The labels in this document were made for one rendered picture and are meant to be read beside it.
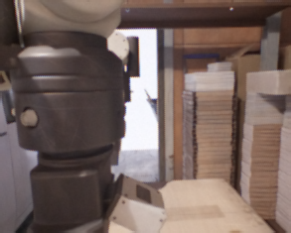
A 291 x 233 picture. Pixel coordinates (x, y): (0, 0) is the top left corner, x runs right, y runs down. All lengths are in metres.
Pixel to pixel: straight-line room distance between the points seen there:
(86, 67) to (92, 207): 0.10
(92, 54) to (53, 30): 0.03
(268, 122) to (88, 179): 2.07
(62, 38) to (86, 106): 0.05
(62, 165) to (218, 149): 2.08
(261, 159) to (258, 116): 0.38
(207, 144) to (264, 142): 0.48
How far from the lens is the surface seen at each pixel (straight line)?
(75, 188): 0.17
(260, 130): 2.16
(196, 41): 2.74
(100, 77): 0.16
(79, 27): 0.17
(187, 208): 0.55
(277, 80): 1.84
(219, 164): 2.29
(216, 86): 2.13
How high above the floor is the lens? 1.39
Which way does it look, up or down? 9 degrees down
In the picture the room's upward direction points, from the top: 2 degrees counter-clockwise
